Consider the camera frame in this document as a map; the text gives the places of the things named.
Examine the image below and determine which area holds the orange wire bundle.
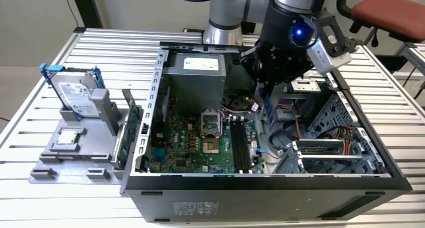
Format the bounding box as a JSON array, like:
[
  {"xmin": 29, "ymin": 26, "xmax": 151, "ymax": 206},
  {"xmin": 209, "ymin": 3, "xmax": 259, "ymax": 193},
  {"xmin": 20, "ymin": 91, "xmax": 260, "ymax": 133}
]
[{"xmin": 335, "ymin": 127, "xmax": 355, "ymax": 155}]

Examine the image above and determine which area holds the black vertical post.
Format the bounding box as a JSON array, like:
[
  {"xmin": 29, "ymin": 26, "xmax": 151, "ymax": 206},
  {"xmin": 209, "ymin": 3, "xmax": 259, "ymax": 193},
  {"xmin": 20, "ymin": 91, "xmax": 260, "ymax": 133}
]
[{"xmin": 71, "ymin": 0, "xmax": 104, "ymax": 29}]

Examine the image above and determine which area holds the red office chair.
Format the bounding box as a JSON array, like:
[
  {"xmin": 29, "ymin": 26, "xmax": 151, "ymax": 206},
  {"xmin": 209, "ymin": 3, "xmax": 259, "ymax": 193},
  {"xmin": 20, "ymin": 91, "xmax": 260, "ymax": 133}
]
[{"xmin": 337, "ymin": 0, "xmax": 425, "ymax": 48}]

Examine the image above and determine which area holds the CPU socket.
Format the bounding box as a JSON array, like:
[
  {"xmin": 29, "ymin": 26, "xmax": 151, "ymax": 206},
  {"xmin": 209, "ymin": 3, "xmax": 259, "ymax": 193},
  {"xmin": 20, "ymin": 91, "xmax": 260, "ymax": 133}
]
[{"xmin": 201, "ymin": 137, "xmax": 221, "ymax": 155}]

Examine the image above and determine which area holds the silver metal drive cage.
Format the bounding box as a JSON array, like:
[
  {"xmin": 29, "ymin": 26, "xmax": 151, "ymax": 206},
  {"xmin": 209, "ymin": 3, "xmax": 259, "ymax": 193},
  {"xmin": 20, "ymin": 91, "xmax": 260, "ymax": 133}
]
[{"xmin": 253, "ymin": 73, "xmax": 333, "ymax": 120}]

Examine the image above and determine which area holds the black PC case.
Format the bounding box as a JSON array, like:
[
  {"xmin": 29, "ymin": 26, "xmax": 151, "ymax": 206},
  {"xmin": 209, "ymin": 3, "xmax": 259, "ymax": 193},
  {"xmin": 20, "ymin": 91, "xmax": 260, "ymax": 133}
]
[{"xmin": 119, "ymin": 40, "xmax": 413, "ymax": 224}]

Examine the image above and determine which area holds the green motherboard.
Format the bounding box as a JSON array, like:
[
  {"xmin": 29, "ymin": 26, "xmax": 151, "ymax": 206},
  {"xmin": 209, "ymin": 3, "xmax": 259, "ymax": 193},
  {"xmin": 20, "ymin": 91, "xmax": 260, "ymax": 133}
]
[{"xmin": 148, "ymin": 113, "xmax": 267, "ymax": 174}]

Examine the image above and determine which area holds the metal socket cover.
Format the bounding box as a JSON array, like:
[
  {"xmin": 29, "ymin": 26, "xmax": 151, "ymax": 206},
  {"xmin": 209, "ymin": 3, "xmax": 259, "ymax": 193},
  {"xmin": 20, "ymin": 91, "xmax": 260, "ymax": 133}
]
[{"xmin": 200, "ymin": 110, "xmax": 223, "ymax": 139}]

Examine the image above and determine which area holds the hard disk in blue carrier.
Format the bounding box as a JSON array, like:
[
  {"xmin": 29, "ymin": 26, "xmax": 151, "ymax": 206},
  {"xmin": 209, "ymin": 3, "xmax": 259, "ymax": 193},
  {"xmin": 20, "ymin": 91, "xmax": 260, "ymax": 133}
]
[{"xmin": 39, "ymin": 62, "xmax": 107, "ymax": 121}]

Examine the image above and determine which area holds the grey parts rack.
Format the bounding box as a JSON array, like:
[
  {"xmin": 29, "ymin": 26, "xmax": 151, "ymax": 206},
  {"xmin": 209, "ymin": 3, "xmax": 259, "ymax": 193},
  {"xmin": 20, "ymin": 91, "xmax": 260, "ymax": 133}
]
[{"xmin": 28, "ymin": 88, "xmax": 145, "ymax": 186}]

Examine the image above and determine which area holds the socket locking lever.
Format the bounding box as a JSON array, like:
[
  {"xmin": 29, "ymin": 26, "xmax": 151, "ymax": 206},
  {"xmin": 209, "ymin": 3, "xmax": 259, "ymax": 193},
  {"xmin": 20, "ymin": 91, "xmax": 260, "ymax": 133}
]
[{"xmin": 216, "ymin": 111, "xmax": 224, "ymax": 138}]

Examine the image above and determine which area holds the silver CPU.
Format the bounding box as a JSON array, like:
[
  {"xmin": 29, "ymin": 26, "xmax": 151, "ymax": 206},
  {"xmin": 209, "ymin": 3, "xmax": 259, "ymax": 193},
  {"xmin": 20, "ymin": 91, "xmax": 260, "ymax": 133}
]
[{"xmin": 56, "ymin": 130, "xmax": 80, "ymax": 145}]

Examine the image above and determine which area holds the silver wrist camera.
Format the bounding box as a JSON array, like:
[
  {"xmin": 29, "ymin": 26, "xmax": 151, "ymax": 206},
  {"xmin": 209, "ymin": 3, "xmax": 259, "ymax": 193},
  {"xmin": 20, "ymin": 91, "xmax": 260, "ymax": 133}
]
[{"xmin": 307, "ymin": 36, "xmax": 353, "ymax": 73}]

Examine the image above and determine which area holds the aluminium frame side table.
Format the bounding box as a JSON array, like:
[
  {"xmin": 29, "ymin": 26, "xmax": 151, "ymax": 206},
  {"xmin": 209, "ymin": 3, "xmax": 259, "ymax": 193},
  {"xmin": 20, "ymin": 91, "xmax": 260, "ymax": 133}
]
[{"xmin": 393, "ymin": 41, "xmax": 425, "ymax": 102}]

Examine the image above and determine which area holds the grey power supply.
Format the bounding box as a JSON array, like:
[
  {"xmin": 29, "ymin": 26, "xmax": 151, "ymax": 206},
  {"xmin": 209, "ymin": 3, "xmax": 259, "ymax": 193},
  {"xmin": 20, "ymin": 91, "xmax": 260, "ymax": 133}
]
[{"xmin": 161, "ymin": 53, "xmax": 227, "ymax": 114}]

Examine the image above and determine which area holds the grey disk bay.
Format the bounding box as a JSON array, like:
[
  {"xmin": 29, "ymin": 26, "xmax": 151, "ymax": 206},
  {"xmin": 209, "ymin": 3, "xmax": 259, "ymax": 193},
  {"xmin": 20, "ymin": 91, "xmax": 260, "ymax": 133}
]
[{"xmin": 275, "ymin": 138, "xmax": 380, "ymax": 175}]

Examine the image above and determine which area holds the green graphics card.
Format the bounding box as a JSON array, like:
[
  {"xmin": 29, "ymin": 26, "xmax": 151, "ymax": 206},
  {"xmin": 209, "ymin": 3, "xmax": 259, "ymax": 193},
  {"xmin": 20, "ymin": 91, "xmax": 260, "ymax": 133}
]
[{"xmin": 111, "ymin": 88, "xmax": 144, "ymax": 170}]

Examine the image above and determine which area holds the black RAM slot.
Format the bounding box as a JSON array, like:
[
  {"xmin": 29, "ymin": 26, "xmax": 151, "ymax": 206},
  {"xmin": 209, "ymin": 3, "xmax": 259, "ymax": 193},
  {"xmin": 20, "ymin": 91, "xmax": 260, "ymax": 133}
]
[
  {"xmin": 231, "ymin": 116, "xmax": 241, "ymax": 174},
  {"xmin": 235, "ymin": 116, "xmax": 245, "ymax": 174},
  {"xmin": 239, "ymin": 116, "xmax": 249, "ymax": 174},
  {"xmin": 243, "ymin": 116, "xmax": 252, "ymax": 174}
]

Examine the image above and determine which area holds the round black fan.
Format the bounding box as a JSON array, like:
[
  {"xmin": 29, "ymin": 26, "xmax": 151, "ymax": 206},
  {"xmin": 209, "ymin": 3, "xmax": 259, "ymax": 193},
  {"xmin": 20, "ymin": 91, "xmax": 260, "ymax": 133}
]
[{"xmin": 227, "ymin": 95, "xmax": 255, "ymax": 112}]

